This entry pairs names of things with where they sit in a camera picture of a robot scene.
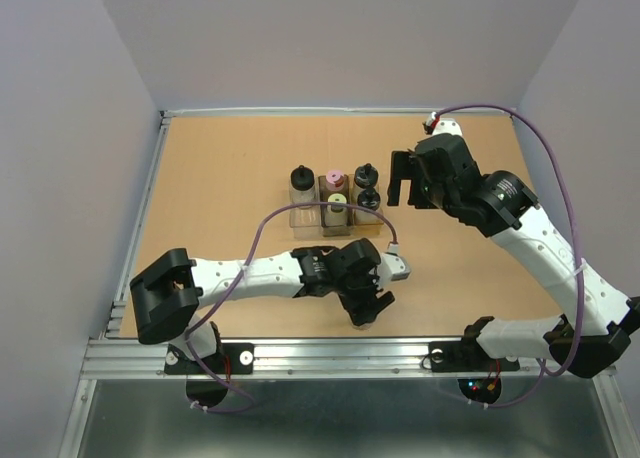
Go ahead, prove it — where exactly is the pink cap bottle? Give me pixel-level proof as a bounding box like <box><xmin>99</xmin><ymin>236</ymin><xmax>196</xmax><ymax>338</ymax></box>
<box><xmin>325</xmin><ymin>170</ymin><xmax>349</xmax><ymax>195</ymax></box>

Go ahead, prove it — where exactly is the yellow cap bottle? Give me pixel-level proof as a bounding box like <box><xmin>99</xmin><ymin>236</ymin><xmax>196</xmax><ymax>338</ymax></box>
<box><xmin>324</xmin><ymin>193</ymin><xmax>349</xmax><ymax>227</ymax></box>

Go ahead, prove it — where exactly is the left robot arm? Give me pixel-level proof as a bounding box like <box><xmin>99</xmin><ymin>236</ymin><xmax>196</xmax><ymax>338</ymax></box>
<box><xmin>129</xmin><ymin>238</ymin><xmax>410</xmax><ymax>372</ymax></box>

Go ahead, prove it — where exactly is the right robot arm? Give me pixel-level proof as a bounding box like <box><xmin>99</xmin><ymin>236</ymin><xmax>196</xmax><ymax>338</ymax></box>
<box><xmin>387</xmin><ymin>133</ymin><xmax>639</xmax><ymax>378</ymax></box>

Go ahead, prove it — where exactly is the clear plastic bin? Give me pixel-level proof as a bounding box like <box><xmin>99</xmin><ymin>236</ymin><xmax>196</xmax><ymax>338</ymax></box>
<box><xmin>289</xmin><ymin>187</ymin><xmax>320</xmax><ymax>240</ymax></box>

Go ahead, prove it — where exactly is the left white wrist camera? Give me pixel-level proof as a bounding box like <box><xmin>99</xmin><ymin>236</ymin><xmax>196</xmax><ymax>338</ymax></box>
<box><xmin>379</xmin><ymin>243</ymin><xmax>411</xmax><ymax>284</ymax></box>

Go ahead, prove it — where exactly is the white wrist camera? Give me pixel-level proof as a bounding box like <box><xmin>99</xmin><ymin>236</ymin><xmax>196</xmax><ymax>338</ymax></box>
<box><xmin>423</xmin><ymin>112</ymin><xmax>463</xmax><ymax>137</ymax></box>
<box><xmin>379</xmin><ymin>243</ymin><xmax>411</xmax><ymax>284</ymax></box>

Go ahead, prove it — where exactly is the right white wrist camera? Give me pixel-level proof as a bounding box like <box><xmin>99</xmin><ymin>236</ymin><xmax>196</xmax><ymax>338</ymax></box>
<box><xmin>423</xmin><ymin>112</ymin><xmax>463</xmax><ymax>137</ymax></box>

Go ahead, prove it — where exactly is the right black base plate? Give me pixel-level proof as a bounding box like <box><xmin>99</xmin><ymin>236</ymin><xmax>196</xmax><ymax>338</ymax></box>
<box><xmin>420</xmin><ymin>340</ymin><xmax>520</xmax><ymax>373</ymax></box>

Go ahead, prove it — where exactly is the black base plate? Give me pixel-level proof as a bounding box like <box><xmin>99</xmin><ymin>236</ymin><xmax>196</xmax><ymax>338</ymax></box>
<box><xmin>164</xmin><ymin>342</ymin><xmax>255</xmax><ymax>377</ymax></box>
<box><xmin>420</xmin><ymin>340</ymin><xmax>520</xmax><ymax>373</ymax></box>

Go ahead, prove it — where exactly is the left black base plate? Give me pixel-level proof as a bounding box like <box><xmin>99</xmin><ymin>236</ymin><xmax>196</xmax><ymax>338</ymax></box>
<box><xmin>164</xmin><ymin>342</ymin><xmax>255</xmax><ymax>377</ymax></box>

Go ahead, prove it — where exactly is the aluminium front rail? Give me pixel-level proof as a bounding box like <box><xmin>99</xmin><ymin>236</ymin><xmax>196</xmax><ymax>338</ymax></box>
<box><xmin>74</xmin><ymin>333</ymin><xmax>621</xmax><ymax>382</ymax></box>

